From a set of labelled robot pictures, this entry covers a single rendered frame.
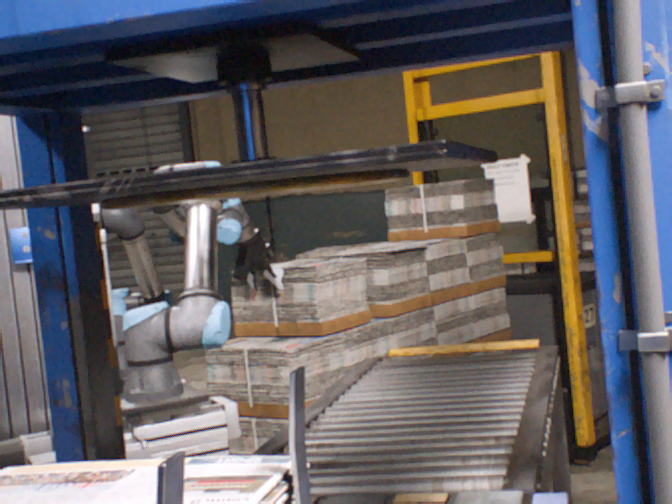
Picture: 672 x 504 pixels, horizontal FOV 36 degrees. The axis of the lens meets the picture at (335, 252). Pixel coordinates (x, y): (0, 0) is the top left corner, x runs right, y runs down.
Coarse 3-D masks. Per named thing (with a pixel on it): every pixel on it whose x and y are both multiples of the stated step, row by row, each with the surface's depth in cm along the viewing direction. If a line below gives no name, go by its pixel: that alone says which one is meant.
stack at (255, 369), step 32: (384, 320) 359; (416, 320) 376; (448, 320) 394; (224, 352) 334; (256, 352) 325; (288, 352) 317; (320, 352) 329; (352, 352) 344; (384, 352) 359; (224, 384) 335; (256, 384) 326; (288, 384) 319; (320, 384) 328; (256, 416) 331; (256, 448) 329
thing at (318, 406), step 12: (372, 360) 293; (360, 372) 276; (336, 384) 261; (348, 384) 260; (324, 396) 247; (336, 396) 246; (312, 408) 234; (324, 408) 233; (312, 420) 223; (288, 432) 213; (264, 444) 204; (276, 444) 203
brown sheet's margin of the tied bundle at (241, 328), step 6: (240, 324) 351; (246, 324) 349; (252, 324) 348; (258, 324) 346; (264, 324) 345; (240, 330) 351; (246, 330) 350; (252, 330) 348; (258, 330) 347; (264, 330) 345
